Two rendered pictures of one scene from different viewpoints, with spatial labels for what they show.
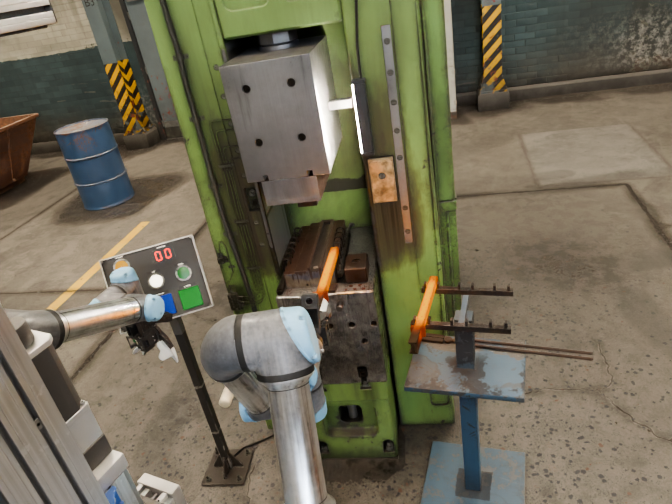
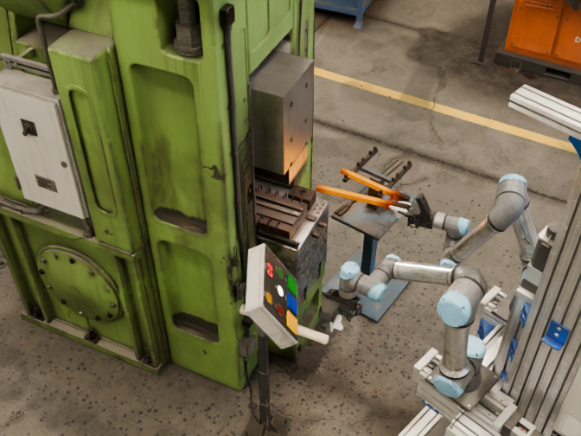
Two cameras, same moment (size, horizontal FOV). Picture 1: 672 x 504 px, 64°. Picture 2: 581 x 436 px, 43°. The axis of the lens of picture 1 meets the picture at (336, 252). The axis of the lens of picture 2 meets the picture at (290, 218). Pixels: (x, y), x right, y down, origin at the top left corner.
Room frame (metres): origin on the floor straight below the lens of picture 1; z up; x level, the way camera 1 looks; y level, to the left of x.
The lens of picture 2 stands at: (1.23, 2.60, 3.42)
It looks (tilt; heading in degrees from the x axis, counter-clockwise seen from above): 44 degrees down; 284
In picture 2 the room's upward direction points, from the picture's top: straight up
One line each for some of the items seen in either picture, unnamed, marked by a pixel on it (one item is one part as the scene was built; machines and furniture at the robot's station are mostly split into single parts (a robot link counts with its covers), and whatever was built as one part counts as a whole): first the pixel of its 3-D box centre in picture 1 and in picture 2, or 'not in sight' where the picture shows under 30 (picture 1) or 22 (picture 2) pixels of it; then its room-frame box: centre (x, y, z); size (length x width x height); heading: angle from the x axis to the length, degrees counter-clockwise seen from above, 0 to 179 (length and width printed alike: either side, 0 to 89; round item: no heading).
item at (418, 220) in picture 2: (313, 334); (421, 216); (1.23, 0.10, 1.10); 0.12 x 0.08 x 0.09; 169
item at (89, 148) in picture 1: (96, 164); not in sight; (6.07, 2.49, 0.44); 0.59 x 0.59 x 0.88
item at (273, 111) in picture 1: (299, 105); (258, 100); (1.99, 0.03, 1.56); 0.42 x 0.39 x 0.40; 169
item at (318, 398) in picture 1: (304, 400); (453, 243); (1.07, 0.15, 1.02); 0.11 x 0.08 x 0.11; 87
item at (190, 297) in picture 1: (191, 297); (290, 285); (1.73, 0.56, 1.01); 0.07 x 0.05 x 0.07; 104
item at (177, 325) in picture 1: (197, 380); (264, 367); (1.83, 0.68, 0.54); 0.04 x 0.04 x 1.08; 79
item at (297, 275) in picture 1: (317, 251); (258, 209); (2.00, 0.08, 0.96); 0.42 x 0.20 x 0.09; 169
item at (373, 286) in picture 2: (111, 306); (373, 285); (1.37, 0.67, 1.23); 0.11 x 0.11 x 0.08; 67
